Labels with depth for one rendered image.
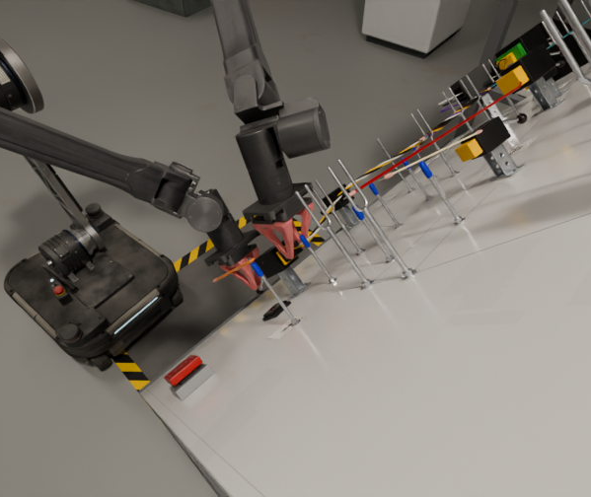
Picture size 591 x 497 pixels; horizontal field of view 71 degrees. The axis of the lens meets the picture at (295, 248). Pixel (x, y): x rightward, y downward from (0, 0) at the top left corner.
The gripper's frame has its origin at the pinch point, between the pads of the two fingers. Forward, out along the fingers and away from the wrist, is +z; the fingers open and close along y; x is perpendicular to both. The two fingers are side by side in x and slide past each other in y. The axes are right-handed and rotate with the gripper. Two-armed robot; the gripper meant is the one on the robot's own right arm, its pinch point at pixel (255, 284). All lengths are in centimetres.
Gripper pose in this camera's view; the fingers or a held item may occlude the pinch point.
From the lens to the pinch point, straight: 80.8
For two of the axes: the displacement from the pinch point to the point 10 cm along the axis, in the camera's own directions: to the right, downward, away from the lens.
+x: -6.7, 1.4, 7.3
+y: 5.8, -5.2, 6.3
